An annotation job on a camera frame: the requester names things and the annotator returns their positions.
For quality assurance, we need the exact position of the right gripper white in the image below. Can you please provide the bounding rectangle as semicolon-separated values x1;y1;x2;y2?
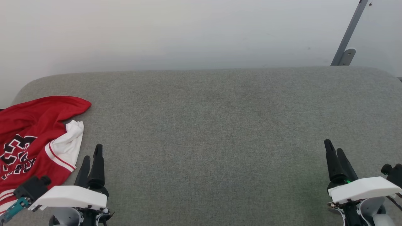
324;139;402;207

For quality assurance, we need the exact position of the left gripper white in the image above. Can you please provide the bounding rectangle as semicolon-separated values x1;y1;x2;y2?
28;144;111;221

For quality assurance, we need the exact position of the red white basketball jersey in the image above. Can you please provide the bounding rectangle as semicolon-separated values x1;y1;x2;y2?
0;96;92;215

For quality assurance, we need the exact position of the grey fabric sofa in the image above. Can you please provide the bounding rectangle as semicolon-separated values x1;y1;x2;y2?
0;66;402;226

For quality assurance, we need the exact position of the grey slanted metal bar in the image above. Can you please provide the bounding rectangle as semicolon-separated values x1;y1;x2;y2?
330;0;368;66

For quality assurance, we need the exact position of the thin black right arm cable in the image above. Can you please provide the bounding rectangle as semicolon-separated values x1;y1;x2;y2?
386;194;402;211

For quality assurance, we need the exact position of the teal cable plug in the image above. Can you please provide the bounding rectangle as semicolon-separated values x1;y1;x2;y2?
0;197;31;223

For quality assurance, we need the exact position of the grey metal bracket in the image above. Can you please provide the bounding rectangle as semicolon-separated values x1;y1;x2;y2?
338;48;356;66

